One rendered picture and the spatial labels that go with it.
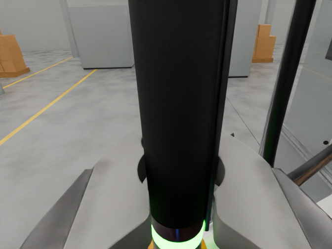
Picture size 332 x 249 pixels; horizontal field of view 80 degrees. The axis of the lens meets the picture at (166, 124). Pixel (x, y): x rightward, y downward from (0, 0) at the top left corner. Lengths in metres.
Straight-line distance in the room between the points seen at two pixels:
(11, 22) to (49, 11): 2.35
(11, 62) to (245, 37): 7.15
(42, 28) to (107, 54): 7.15
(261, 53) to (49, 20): 11.01
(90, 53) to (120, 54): 1.02
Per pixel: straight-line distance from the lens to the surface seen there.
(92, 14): 7.59
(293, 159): 1.43
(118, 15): 7.37
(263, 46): 8.38
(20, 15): 14.72
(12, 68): 8.42
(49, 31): 14.05
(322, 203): 0.64
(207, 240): 0.21
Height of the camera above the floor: 1.67
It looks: 29 degrees down
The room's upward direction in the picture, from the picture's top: 2 degrees counter-clockwise
